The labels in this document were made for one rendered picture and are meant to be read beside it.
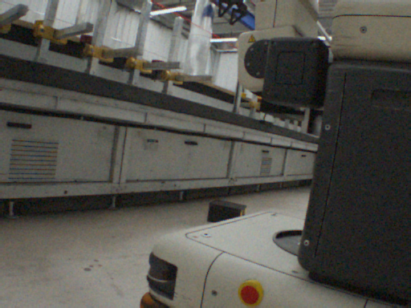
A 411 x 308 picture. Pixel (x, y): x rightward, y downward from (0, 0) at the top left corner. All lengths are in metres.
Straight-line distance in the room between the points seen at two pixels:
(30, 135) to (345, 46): 1.38
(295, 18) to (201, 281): 0.65
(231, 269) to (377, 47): 0.48
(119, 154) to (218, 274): 1.33
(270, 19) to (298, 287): 0.63
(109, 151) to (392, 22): 1.59
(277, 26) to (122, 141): 1.26
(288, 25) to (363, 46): 0.29
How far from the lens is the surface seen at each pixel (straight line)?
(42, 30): 1.35
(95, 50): 1.47
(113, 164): 1.88
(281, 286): 0.61
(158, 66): 1.56
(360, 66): 0.58
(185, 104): 1.86
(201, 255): 0.68
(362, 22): 0.61
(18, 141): 1.59
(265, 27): 0.86
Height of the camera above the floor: 0.52
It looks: 3 degrees down
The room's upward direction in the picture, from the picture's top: 9 degrees clockwise
